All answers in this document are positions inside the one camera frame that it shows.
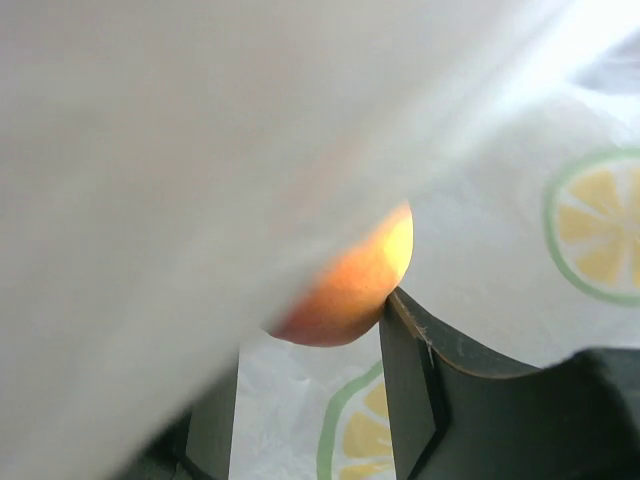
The translucent white plastic bag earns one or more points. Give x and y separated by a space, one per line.
176 175

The fake lemon slice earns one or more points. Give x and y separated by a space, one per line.
590 214

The fake peach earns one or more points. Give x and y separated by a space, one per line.
348 297

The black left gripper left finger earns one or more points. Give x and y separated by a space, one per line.
198 444

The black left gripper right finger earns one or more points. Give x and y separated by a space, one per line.
460 410

